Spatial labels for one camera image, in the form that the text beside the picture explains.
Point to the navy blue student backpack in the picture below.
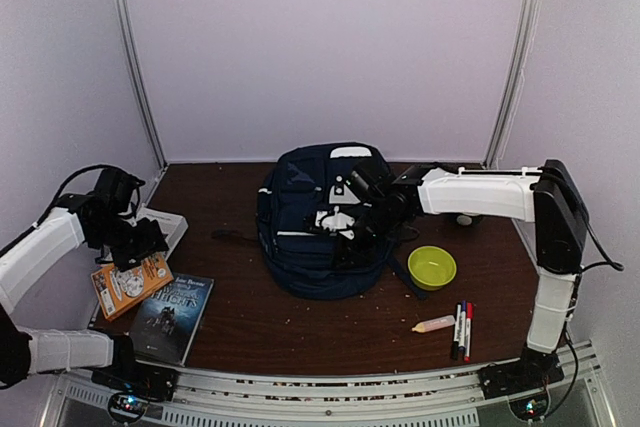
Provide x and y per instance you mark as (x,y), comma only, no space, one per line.
(295,247)

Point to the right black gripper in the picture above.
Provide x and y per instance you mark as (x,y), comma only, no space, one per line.
(360,255)

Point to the blue marker pen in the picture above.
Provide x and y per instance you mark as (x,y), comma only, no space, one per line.
(462,329)

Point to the red marker pen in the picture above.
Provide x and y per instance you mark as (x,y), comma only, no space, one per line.
(468,329)

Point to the orange comic paperback book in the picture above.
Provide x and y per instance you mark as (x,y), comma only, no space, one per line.
(118,291)

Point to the white Afternoon Tea book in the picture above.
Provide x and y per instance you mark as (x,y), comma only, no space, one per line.
(173,226)

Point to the left aluminium frame post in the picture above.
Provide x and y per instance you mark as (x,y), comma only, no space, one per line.
(137,82)

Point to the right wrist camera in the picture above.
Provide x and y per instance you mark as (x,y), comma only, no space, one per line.
(332,221)

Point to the cream glue tube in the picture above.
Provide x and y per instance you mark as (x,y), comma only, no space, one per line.
(431,325)

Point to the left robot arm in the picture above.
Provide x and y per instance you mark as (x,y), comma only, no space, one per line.
(102,219)

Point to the right aluminium frame post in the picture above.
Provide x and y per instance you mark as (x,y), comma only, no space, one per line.
(514,83)

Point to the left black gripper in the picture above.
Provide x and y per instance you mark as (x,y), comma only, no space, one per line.
(152,241)

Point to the black marker pen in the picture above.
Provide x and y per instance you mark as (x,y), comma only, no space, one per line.
(456,333)

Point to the dark bowl white inside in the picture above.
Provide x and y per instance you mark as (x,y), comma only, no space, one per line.
(467,220)

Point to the dark Wuthering Heights book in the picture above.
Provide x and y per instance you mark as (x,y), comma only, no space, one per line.
(166,323)

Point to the aluminium frame post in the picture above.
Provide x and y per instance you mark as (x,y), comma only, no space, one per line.
(137,82)
(514,83)

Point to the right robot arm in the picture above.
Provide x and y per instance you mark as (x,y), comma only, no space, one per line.
(545,197)

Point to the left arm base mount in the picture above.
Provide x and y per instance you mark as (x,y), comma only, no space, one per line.
(135,385)

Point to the front aluminium rail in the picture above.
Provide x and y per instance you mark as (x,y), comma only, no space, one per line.
(447,397)

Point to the lime green bowl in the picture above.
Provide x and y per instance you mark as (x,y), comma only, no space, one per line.
(431,268)

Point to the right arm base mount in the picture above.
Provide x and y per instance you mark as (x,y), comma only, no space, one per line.
(524,382)

